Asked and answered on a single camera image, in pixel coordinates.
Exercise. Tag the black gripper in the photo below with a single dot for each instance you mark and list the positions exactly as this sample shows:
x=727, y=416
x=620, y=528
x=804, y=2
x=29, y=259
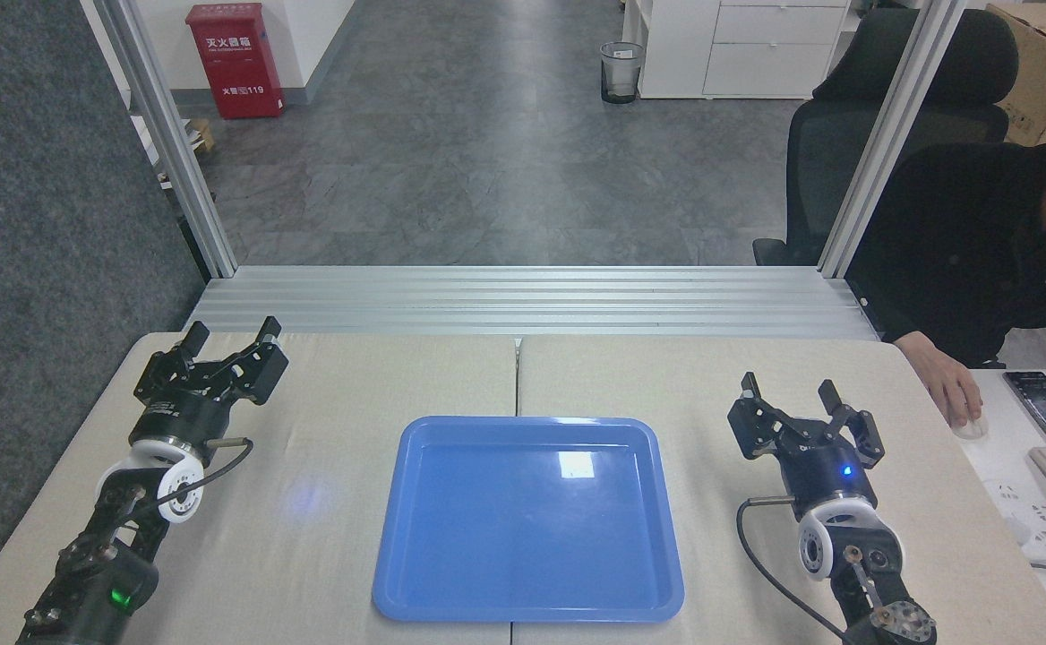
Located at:
x=823, y=479
x=181, y=417

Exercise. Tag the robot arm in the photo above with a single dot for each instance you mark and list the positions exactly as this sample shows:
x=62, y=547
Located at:
x=102, y=573
x=850, y=546

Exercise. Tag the blue plastic tray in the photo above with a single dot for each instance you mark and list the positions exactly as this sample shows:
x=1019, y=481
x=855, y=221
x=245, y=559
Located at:
x=527, y=520

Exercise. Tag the person's hand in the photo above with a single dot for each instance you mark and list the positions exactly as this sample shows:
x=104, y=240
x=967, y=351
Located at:
x=948, y=381

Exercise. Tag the white computer mouse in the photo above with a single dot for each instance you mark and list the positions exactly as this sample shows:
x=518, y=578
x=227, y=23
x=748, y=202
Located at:
x=975, y=430

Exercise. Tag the grey felt partition panel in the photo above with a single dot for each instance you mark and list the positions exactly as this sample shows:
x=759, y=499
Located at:
x=48, y=269

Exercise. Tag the small wooden pallet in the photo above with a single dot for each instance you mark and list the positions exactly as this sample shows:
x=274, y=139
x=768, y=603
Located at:
x=202, y=134

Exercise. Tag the white power strip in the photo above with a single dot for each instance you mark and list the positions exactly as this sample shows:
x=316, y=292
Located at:
x=1029, y=524

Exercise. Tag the person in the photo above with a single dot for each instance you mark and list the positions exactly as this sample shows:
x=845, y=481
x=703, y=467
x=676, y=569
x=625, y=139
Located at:
x=962, y=242

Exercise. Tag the black office chair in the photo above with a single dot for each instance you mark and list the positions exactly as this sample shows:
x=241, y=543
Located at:
x=845, y=161

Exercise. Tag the red fire extinguisher box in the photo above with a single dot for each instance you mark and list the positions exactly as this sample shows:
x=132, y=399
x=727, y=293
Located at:
x=235, y=61

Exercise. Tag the white drawer cabinet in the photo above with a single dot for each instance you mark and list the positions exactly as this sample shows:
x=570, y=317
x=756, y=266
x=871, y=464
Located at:
x=738, y=49

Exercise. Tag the black mesh trash bin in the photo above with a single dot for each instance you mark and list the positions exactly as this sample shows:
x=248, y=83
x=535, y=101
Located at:
x=621, y=73

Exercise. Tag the brown cardboard box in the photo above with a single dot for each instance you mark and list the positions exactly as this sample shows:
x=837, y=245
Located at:
x=1042, y=81

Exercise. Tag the silver aluminium post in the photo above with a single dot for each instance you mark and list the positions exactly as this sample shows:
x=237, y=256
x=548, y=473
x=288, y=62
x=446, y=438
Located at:
x=890, y=134
x=174, y=143

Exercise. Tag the silver aluminium frame rails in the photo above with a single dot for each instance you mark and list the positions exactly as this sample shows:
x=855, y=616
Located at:
x=532, y=300

